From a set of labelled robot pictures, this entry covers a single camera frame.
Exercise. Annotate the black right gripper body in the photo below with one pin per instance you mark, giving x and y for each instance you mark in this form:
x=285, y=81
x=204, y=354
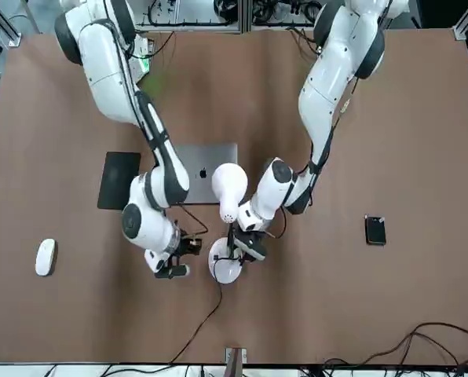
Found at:
x=182, y=243

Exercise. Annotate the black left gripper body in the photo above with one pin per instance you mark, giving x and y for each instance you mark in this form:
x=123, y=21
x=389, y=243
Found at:
x=235, y=239

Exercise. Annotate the white desk lamp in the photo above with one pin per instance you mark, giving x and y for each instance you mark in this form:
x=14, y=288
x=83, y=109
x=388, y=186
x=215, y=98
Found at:
x=228, y=184

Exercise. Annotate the white computer mouse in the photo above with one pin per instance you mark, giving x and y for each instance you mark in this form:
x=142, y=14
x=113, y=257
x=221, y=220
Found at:
x=46, y=257

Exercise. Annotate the small black hard drive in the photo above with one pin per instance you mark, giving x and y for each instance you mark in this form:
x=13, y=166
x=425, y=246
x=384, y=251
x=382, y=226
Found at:
x=375, y=231

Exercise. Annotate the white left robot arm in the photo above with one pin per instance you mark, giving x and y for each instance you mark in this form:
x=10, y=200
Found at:
x=336, y=59

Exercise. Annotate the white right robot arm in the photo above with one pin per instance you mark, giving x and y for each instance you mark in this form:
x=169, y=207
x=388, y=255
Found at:
x=104, y=59

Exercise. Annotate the silver closed laptop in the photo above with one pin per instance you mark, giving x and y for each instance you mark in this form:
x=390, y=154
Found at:
x=206, y=157

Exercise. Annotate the black mouse pad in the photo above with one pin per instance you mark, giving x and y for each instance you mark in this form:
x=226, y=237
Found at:
x=114, y=176

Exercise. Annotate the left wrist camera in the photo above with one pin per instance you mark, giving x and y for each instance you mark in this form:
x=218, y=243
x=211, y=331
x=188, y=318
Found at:
x=253, y=247

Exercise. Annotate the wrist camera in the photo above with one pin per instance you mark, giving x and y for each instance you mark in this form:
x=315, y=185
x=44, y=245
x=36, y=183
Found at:
x=171, y=271
x=253, y=247

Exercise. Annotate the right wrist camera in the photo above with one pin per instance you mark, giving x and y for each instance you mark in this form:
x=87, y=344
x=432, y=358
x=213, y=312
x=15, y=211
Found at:
x=171, y=271

